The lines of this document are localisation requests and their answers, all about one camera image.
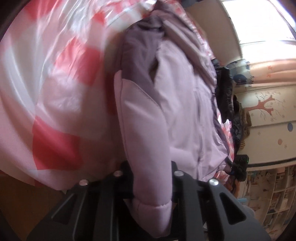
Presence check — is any lilac purple padded jacket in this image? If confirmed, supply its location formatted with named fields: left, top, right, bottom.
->
left=114, top=1, right=229, bottom=238

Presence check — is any pink window curtain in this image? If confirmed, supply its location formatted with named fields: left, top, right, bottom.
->
left=250, top=59, right=295, bottom=85

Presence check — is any black garment on bed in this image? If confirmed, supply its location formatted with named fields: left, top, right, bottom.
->
left=212, top=59, right=234, bottom=123

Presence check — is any white wardrobe with tree decal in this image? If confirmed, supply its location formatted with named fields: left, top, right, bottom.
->
left=236, top=85, right=295, bottom=168

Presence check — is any dark clothes pile by bed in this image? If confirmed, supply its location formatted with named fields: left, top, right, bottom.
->
left=231, top=95, right=251, bottom=152

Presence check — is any cluttered white bookshelf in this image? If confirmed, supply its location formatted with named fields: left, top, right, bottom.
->
left=239, top=165, right=295, bottom=240

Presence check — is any bright bedroom window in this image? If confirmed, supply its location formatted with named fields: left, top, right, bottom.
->
left=222, top=1, right=295, bottom=45

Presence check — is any pink checkered bed cover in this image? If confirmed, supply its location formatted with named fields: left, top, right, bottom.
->
left=1, top=1, right=234, bottom=190

